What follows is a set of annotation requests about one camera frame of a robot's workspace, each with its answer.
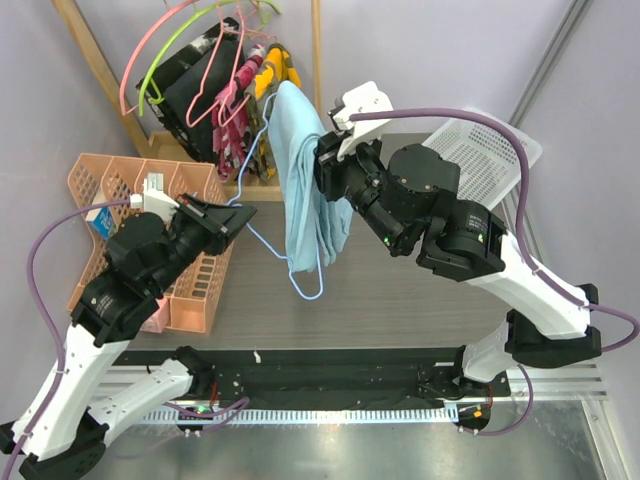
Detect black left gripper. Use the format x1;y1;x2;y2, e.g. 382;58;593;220
152;192;258;293

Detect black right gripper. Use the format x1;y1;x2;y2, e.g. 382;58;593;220
304;128;409;255

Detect light blue wire hanger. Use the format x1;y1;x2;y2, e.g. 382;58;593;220
227;92;325;301

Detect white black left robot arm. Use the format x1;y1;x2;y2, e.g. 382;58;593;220
1;191;257;479

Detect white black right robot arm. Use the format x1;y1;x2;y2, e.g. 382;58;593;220
314;132;602;399

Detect pink camouflage trousers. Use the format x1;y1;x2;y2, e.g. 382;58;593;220
212;44;266;182

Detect black garment on hanger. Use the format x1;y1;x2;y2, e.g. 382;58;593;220
145;17;238;163

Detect yellow camouflage trousers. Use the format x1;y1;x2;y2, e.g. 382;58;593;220
247;43;301;180

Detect green plastic hanger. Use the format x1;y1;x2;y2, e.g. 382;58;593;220
130;1;282;117

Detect pink plastic hanger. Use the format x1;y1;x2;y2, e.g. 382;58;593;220
117;1;199;116

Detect pink cube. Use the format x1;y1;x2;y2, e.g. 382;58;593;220
140;298;170;334

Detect white plastic mesh basket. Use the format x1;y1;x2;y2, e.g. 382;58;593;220
423;119;520;210

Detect blue white book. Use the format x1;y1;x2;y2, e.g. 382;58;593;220
85;207;116;240

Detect orange plastic file organizer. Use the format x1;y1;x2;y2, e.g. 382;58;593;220
68;153;232;335

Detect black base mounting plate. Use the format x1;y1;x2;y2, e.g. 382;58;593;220
200;348;511;410

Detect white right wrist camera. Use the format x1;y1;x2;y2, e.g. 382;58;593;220
328;81;394;161

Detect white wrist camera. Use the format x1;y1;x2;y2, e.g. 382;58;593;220
129;173;178;222
328;81;394;161

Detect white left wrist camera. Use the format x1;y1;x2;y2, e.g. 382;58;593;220
129;173;178;222

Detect wooden clothes rack frame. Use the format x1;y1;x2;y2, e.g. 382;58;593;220
52;0;324;203

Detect pink wire hanger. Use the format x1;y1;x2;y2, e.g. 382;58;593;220
185;2;272;128

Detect white slotted cable duct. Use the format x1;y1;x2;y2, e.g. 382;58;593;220
138;405;459;426

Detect aluminium rail profile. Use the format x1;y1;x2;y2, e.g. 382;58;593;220
525;362;607;401

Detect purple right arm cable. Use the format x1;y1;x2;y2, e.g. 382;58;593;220
349;108;640;436

